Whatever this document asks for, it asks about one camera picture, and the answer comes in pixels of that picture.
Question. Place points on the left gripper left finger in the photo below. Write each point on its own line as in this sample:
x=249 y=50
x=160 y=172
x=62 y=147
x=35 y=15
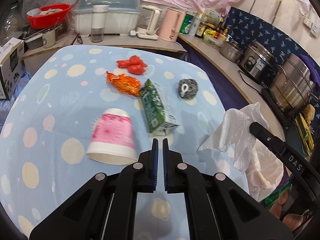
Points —
x=105 y=206

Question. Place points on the white electric kettle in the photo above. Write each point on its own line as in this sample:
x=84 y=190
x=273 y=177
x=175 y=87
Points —
x=147 y=25

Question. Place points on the loofah sponge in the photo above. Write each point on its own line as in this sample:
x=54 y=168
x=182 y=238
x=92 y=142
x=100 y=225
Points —
x=309 y=112

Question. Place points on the steel rice cooker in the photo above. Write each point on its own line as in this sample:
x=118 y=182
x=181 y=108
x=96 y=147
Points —
x=258 y=62

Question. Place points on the green tin can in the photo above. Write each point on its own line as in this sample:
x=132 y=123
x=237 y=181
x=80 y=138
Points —
x=186 y=24

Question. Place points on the pink electric kettle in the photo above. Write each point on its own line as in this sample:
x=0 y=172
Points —
x=171 y=24

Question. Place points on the white green cardboard box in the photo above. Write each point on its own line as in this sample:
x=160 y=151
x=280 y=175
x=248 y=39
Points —
x=11 y=67

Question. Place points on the white blender cup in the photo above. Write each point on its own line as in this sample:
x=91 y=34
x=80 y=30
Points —
x=99 y=15

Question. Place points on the red plastic basin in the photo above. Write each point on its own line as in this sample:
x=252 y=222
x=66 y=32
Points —
x=55 y=13

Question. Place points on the dark green milk carton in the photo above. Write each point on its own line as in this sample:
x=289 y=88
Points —
x=159 y=115

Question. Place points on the red plastic bag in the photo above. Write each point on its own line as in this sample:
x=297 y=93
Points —
x=134 y=65

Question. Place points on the white paper towel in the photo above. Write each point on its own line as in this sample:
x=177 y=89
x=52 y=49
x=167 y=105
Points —
x=234 y=130

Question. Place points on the white dish rack with lid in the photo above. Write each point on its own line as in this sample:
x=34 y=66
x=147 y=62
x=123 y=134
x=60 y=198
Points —
x=121 y=17

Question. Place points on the pink paper cup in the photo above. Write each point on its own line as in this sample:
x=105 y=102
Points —
x=112 y=139

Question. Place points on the large steel steamer pot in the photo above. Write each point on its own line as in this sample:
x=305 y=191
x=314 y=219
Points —
x=292 y=87

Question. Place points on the white lined trash bin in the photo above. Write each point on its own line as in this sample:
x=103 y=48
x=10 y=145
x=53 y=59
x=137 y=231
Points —
x=264 y=172

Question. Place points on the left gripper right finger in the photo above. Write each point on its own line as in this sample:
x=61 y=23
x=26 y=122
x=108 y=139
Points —
x=217 y=208

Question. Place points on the blue spotted tablecloth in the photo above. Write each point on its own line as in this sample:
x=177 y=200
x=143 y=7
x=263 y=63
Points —
x=47 y=132

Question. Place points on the steel wool scrubber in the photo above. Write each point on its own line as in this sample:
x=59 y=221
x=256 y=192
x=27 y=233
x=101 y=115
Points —
x=188 y=88

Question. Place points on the black induction cooker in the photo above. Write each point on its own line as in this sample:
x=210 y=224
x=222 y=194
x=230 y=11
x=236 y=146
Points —
x=284 y=121

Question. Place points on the dark sauce bottle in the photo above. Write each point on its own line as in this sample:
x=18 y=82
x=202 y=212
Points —
x=201 y=26

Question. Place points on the white bottle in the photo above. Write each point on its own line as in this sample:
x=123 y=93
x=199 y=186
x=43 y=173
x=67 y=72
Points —
x=195 y=24

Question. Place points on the small steel pot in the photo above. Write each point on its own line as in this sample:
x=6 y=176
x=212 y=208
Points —
x=231 y=51

